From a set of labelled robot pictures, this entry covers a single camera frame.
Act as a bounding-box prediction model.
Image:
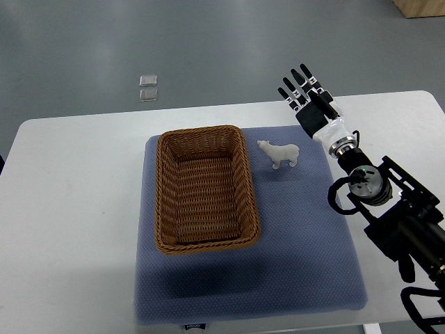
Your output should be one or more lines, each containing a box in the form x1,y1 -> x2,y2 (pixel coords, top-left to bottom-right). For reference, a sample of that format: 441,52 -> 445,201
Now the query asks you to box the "grey floor plate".
139,74 -> 158,87
139,88 -> 158,102

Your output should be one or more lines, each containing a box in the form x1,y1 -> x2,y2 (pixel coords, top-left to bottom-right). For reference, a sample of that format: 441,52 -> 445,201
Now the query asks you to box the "lower grey floor plate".
139,88 -> 158,102

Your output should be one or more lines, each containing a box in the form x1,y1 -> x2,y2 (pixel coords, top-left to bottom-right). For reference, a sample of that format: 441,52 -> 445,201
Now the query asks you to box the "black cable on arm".
327,175 -> 366,216

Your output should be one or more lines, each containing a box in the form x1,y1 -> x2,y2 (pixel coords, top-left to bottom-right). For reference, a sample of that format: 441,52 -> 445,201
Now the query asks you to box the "blue textured mat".
134,125 -> 367,325

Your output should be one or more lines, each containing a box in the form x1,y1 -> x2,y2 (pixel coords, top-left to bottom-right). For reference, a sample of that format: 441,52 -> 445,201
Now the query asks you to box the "brown wicker basket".
154,125 -> 261,255

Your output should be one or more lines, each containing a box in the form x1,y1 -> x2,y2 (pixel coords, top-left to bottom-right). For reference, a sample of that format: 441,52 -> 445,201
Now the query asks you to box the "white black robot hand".
277,63 -> 349,145

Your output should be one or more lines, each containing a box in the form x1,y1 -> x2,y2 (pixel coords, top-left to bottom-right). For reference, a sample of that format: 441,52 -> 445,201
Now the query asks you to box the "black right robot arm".
277,64 -> 444,333

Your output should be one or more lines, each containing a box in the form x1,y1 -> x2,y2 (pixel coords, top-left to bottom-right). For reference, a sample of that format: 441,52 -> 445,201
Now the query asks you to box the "upper grey floor plate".
139,74 -> 158,87

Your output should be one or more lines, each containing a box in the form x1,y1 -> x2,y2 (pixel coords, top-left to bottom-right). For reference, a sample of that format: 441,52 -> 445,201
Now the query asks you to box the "wooden box corner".
393,0 -> 444,19

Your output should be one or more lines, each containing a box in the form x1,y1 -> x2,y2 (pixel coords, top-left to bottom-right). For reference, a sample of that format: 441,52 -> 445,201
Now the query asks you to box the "white polar bear figurine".
257,141 -> 300,170

